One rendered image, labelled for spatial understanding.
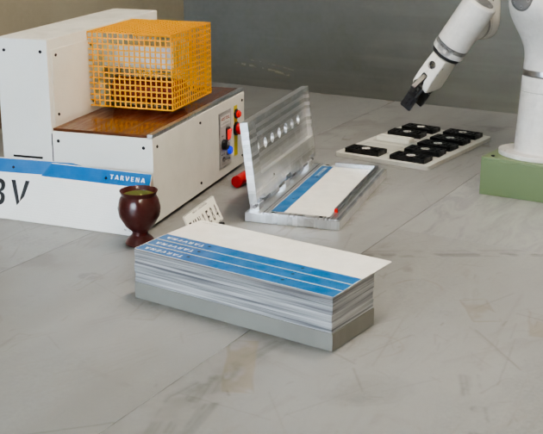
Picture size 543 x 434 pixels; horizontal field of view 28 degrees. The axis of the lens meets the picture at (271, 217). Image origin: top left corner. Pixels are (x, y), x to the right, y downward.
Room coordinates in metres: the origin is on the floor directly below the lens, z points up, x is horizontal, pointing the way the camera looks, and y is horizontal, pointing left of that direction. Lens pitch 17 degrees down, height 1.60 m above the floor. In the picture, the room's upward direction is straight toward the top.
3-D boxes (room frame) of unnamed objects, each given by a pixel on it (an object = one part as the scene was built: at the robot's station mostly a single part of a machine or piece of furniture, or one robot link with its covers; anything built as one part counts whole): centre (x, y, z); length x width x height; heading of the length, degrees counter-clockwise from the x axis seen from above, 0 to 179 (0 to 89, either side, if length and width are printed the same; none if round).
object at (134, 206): (2.04, 0.26, 0.96); 0.09 x 0.09 x 0.11
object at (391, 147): (2.84, -0.39, 0.90); 0.40 x 0.27 x 0.01; 146
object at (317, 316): (1.69, 0.03, 0.95); 0.40 x 0.13 x 0.09; 56
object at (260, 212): (2.36, -0.11, 0.92); 0.44 x 0.21 x 0.04; 162
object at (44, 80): (2.55, 0.31, 1.09); 0.75 x 0.40 x 0.38; 162
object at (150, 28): (2.45, 0.27, 1.19); 0.23 x 0.20 x 0.17; 162
